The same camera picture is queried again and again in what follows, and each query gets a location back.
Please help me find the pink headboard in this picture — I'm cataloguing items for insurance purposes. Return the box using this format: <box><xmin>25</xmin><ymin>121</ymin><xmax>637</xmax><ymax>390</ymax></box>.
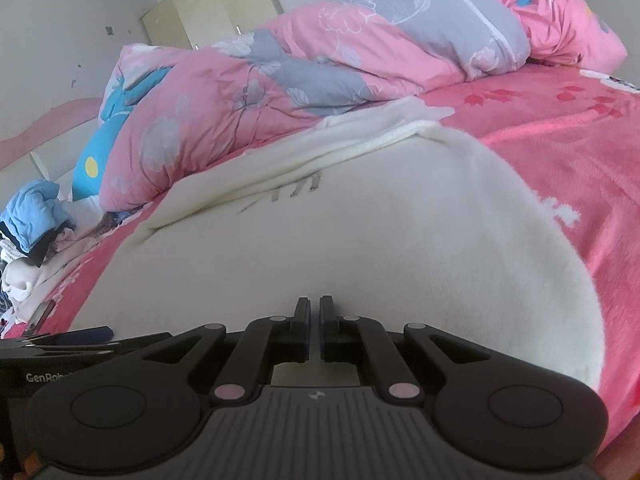
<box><xmin>0</xmin><ymin>97</ymin><xmax>108</xmax><ymax>173</ymax></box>

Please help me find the beige wardrobe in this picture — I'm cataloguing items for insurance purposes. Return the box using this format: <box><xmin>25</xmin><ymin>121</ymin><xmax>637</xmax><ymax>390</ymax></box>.
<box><xmin>140</xmin><ymin>0</ymin><xmax>286</xmax><ymax>51</ymax></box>

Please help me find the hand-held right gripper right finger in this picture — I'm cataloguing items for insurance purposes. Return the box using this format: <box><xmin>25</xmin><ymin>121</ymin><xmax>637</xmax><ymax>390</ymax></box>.
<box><xmin>319</xmin><ymin>295</ymin><xmax>491</xmax><ymax>405</ymax></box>

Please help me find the bright pink printed pillow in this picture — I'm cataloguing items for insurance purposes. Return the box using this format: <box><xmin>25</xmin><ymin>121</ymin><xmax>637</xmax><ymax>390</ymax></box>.
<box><xmin>472</xmin><ymin>0</ymin><xmax>628</xmax><ymax>81</ymax></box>

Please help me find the white garment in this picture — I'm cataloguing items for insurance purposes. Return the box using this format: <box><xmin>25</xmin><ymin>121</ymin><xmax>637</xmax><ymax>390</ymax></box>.
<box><xmin>2</xmin><ymin>260</ymin><xmax>42</xmax><ymax>306</ymax></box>

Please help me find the beige garment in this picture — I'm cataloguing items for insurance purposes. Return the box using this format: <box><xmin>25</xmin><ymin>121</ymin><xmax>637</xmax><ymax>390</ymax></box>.
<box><xmin>0</xmin><ymin>235</ymin><xmax>108</xmax><ymax>326</ymax></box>

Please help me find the pink grey floral quilt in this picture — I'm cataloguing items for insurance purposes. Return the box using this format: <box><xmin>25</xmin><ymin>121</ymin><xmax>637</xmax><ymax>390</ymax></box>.
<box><xmin>97</xmin><ymin>0</ymin><xmax>531</xmax><ymax>211</ymax></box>

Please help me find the pink floral fleece blanket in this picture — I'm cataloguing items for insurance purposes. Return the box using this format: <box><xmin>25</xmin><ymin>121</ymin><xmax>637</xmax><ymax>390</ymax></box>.
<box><xmin>0</xmin><ymin>67</ymin><xmax>640</xmax><ymax>466</ymax></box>

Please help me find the white fleece sweater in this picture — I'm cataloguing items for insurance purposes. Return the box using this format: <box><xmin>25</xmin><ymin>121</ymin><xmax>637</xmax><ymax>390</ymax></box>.
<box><xmin>80</xmin><ymin>95</ymin><xmax>606</xmax><ymax>396</ymax></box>

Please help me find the smartphone with brown case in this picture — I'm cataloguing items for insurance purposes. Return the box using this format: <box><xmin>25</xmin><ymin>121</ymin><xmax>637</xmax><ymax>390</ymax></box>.
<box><xmin>25</xmin><ymin>299</ymin><xmax>57</xmax><ymax>336</ymax></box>

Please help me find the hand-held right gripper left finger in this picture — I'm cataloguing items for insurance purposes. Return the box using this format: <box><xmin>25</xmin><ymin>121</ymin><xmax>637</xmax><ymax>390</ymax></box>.
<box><xmin>142</xmin><ymin>296</ymin><xmax>312</xmax><ymax>406</ymax></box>

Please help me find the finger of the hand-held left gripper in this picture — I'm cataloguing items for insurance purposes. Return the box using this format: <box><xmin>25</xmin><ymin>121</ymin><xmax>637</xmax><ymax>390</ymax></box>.
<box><xmin>0</xmin><ymin>332</ymin><xmax>173</xmax><ymax>361</ymax></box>
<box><xmin>0</xmin><ymin>326</ymin><xmax>115</xmax><ymax>350</ymax></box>

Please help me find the light blue garment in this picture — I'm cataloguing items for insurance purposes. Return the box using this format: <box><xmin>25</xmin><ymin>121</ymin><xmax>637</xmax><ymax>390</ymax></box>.
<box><xmin>0</xmin><ymin>180</ymin><xmax>76</xmax><ymax>253</ymax></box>

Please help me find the black garment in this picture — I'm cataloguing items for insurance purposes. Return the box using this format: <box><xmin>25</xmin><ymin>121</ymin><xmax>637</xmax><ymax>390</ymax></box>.
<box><xmin>10</xmin><ymin>225</ymin><xmax>77</xmax><ymax>268</ymax></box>

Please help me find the blue pillow with yellow dot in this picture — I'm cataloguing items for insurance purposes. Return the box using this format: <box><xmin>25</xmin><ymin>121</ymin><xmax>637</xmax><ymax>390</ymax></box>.
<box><xmin>70</xmin><ymin>42</ymin><xmax>173</xmax><ymax>203</ymax></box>

